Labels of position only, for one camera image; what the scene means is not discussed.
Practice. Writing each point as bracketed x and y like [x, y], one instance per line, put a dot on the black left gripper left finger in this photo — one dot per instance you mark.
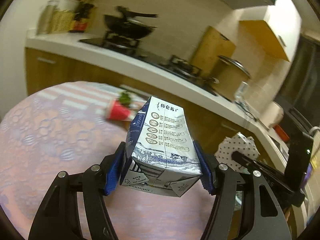
[77, 200]

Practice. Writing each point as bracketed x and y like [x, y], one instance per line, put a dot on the white heart-patterned paper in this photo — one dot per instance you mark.
[240, 143]

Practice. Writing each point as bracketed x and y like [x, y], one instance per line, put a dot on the blue white milk carton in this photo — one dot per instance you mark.
[159, 156]

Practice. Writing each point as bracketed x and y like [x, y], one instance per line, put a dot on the white kitchen countertop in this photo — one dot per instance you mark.
[68, 45]

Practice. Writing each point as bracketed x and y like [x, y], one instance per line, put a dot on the large metal stock pot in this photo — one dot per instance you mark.
[230, 75]

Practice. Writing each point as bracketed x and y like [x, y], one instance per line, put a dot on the green leafy vegetables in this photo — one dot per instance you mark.
[125, 99]

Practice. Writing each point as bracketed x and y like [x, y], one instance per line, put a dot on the wooden cutting board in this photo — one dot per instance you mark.
[212, 45]

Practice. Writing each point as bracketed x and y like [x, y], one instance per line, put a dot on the black gas stove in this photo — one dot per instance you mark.
[173, 64]

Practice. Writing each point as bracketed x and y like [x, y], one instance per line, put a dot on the wicker woven container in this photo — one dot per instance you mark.
[61, 21]

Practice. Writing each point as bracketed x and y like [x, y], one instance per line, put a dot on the black wok pan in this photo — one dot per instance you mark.
[127, 25]

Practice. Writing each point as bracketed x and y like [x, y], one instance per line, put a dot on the dark sauce bottle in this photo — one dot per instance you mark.
[81, 20]

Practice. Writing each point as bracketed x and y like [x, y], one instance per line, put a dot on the wooden cabinet with handles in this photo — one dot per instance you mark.
[208, 122]

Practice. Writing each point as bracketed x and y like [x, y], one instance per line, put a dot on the white wall cabinet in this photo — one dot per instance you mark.
[275, 27]

